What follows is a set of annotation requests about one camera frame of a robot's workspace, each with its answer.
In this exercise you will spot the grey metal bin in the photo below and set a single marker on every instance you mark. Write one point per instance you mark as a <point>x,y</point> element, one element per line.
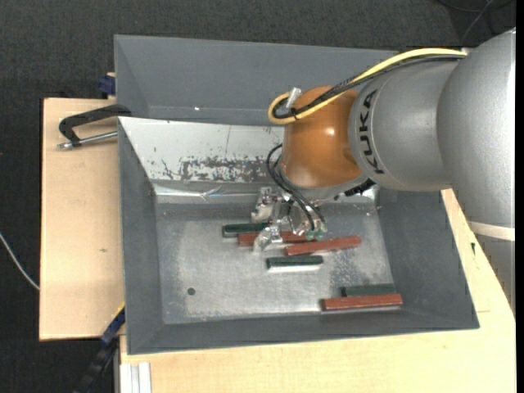
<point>229,285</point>

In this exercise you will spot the black cylinder on white bracket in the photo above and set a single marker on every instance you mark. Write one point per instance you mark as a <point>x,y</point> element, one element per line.
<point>360,188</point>

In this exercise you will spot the dark green flat block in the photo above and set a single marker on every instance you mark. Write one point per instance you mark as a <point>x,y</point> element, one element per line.
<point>294,261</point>
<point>239,229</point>
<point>368,290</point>

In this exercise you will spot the red-brown flat block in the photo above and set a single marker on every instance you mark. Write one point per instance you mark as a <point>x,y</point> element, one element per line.
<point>323,245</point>
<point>247,239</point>
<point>362,302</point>

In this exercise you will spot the pale wood board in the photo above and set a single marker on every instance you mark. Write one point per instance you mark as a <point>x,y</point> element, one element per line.
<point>78,219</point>

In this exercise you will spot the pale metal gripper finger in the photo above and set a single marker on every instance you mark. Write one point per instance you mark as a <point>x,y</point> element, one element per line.
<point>268,238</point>
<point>260,211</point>

